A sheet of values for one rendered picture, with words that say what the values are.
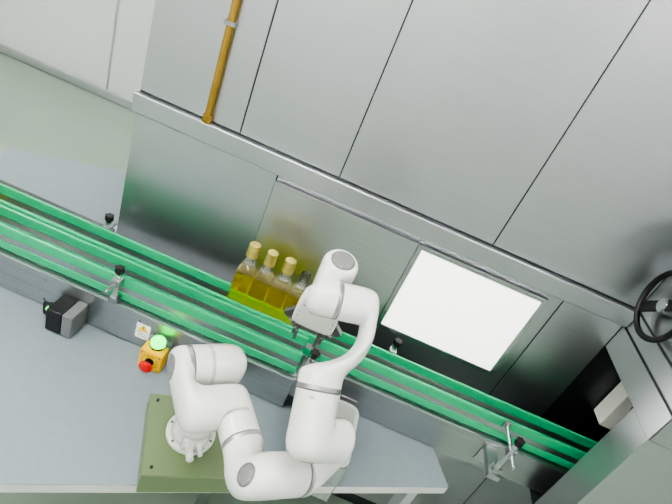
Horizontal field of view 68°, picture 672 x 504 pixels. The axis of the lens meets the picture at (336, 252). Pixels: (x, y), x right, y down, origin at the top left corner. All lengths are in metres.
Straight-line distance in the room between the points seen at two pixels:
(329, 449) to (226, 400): 0.26
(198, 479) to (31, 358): 0.59
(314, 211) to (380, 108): 0.36
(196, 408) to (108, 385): 0.53
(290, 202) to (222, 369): 0.59
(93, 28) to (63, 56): 0.44
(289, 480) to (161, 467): 0.42
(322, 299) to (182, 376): 0.35
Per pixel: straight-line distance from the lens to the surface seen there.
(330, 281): 0.96
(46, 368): 1.60
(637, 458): 1.59
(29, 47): 5.71
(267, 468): 0.99
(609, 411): 1.91
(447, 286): 1.59
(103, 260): 1.68
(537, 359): 1.81
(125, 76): 5.19
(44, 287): 1.72
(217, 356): 1.16
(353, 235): 1.53
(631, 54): 1.47
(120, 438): 1.47
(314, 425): 0.93
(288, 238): 1.58
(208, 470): 1.37
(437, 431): 1.72
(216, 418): 1.09
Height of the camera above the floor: 1.96
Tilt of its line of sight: 30 degrees down
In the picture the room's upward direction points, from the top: 24 degrees clockwise
